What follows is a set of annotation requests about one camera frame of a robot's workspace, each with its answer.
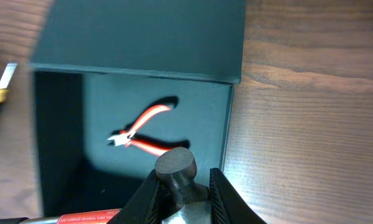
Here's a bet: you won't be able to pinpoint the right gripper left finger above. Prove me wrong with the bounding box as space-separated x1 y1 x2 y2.
107 169 161 224

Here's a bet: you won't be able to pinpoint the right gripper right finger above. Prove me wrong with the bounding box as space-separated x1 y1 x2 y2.
209 168 266 224

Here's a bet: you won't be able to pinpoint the red handled cutting pliers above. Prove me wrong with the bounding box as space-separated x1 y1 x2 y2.
106 104 176 157

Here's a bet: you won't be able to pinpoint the dark green open gift box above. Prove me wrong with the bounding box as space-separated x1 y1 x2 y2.
30 0 246 217

